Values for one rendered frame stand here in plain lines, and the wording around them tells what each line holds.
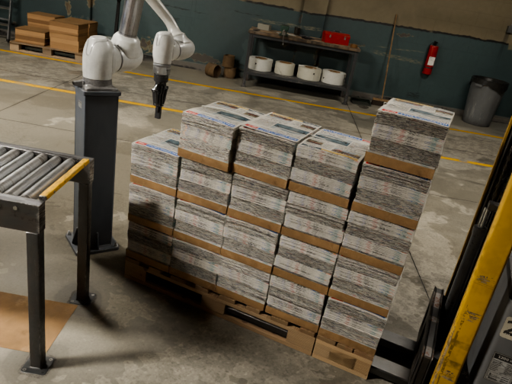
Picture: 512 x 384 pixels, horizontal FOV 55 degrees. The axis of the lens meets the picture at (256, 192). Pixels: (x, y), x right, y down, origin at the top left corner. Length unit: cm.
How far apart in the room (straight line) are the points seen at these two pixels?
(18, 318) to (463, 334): 204
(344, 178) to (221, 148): 59
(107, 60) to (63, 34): 587
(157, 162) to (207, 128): 37
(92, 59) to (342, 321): 185
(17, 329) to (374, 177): 180
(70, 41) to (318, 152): 685
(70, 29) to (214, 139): 647
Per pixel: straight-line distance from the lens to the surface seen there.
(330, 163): 218
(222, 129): 232
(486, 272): 205
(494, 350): 226
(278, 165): 227
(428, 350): 238
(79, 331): 265
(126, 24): 297
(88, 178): 247
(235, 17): 903
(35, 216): 204
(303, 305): 251
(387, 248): 226
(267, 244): 242
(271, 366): 255
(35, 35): 890
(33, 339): 238
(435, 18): 928
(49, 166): 239
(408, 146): 210
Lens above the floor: 170
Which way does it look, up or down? 23 degrees down
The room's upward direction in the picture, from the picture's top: 10 degrees clockwise
